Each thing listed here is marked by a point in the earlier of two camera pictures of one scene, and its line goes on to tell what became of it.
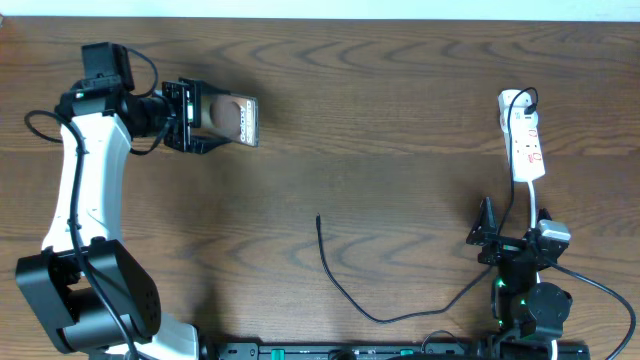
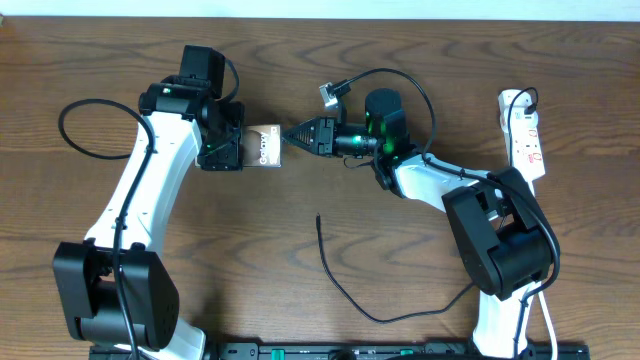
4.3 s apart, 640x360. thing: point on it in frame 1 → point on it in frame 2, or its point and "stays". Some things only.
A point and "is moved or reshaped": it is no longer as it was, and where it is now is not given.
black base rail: [395, 351] stays
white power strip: [527, 155] stays
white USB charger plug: [519, 121] stays
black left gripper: [191, 106] → [229, 156]
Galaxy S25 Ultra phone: [232, 118] is moved or reshaped
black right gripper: [503, 247] → [323, 134]
